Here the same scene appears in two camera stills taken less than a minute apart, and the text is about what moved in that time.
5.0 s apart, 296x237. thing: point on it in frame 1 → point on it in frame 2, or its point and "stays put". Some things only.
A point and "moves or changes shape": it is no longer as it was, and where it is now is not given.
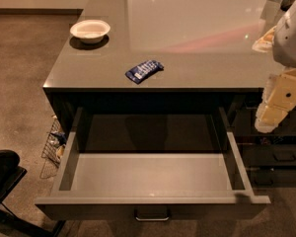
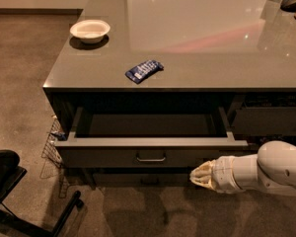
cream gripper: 291,39 → 224,175
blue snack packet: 142,71 stays put
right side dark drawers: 274,159 stays put
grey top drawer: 188,160 moves or changes shape
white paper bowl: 90,31 stays put
